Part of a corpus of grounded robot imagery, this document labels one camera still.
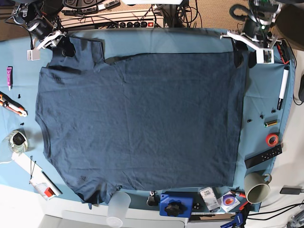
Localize blue plastic box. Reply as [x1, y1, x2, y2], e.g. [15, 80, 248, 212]
[159, 192, 193, 218]

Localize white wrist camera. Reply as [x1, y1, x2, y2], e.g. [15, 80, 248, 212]
[256, 48, 274, 64]
[27, 49, 40, 61]

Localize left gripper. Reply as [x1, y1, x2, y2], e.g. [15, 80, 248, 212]
[220, 19, 282, 69]

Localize white barcode label box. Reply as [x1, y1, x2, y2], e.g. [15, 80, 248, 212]
[199, 187, 220, 212]

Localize translucent plastic cup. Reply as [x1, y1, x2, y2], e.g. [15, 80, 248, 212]
[106, 191, 131, 228]

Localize clear tape roll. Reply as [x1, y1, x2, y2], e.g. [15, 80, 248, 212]
[3, 130, 28, 153]

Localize white paper sheet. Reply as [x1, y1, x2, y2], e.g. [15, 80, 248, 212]
[15, 153, 62, 198]

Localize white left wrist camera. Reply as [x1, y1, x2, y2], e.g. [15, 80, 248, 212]
[256, 48, 274, 64]

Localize black keychain with chain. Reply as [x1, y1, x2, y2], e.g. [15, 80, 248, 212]
[146, 191, 159, 207]

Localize black remote control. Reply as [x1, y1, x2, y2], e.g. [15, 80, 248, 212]
[245, 144, 282, 169]

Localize white marker pen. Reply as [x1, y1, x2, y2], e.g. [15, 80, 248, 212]
[277, 66, 289, 110]

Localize purple glue tube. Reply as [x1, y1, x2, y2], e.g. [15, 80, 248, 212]
[7, 66, 12, 91]

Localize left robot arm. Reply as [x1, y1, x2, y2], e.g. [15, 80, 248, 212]
[220, 0, 282, 68]

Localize orange black clamp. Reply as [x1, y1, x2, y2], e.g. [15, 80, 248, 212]
[277, 40, 290, 65]

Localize orange utility knife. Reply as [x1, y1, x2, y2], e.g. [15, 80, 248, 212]
[0, 92, 28, 117]

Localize purple orange disc packet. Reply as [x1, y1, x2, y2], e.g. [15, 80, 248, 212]
[219, 191, 240, 212]

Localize black power adapter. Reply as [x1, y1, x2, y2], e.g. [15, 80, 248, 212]
[280, 187, 304, 195]

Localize blue clamp handle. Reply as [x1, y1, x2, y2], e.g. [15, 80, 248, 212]
[220, 212, 247, 228]

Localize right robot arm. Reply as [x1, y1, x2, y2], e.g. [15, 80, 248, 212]
[5, 0, 76, 61]

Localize white red tube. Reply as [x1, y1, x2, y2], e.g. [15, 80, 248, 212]
[29, 179, 55, 201]

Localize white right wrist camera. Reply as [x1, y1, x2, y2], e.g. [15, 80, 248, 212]
[27, 49, 40, 61]

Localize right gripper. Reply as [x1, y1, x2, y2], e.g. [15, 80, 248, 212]
[26, 18, 76, 57]

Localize yellow green battery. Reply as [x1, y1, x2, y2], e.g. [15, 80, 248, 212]
[264, 120, 277, 128]

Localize red tape roll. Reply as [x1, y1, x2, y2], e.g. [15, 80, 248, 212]
[266, 133, 279, 147]

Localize grey green mug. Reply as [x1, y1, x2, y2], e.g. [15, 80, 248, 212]
[244, 172, 272, 204]

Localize dark blue T-shirt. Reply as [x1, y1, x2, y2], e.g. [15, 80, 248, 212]
[35, 38, 248, 204]

